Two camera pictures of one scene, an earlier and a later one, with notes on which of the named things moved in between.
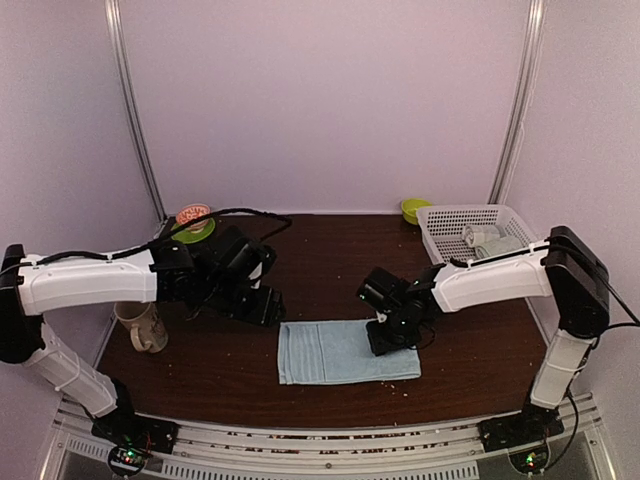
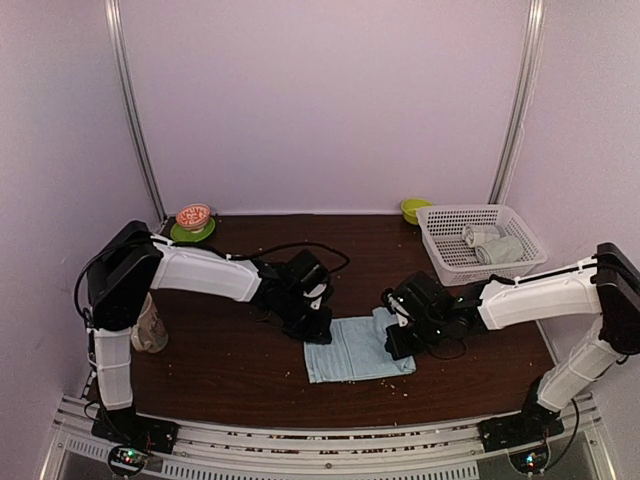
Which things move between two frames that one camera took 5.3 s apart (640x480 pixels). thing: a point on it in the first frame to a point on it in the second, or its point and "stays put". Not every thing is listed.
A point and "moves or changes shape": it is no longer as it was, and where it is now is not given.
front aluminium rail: [585, 451] stays put
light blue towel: [312, 352] moves or changes shape
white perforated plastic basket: [442, 227] stays put
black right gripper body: [399, 334] to [407, 347]
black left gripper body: [261, 313] to [299, 323]
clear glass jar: [478, 234] stays put
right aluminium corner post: [523, 100] stays put
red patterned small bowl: [193, 211] stays put
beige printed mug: [147, 331] stays put
